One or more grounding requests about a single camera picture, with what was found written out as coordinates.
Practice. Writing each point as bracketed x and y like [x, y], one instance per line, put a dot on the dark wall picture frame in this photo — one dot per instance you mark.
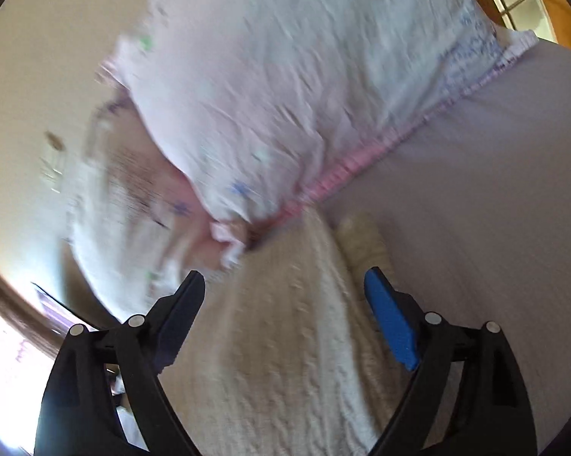
[60, 317]

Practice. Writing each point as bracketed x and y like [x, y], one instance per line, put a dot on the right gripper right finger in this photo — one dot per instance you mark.
[466, 394]

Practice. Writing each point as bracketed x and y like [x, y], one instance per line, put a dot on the cream cable-knit sweater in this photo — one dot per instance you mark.
[285, 356]

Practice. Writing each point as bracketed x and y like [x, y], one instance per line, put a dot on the lower floral tree-print pillow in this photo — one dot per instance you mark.
[137, 226]

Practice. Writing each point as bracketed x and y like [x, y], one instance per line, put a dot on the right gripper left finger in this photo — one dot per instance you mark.
[104, 397]

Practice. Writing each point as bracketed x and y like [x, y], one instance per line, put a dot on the upper floral pink pillow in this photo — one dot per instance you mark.
[266, 105]

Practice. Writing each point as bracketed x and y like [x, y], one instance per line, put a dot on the white wall switch plate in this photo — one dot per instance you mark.
[52, 161]

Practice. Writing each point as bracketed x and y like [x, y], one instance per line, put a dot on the bright window with blind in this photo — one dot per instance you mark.
[28, 348]

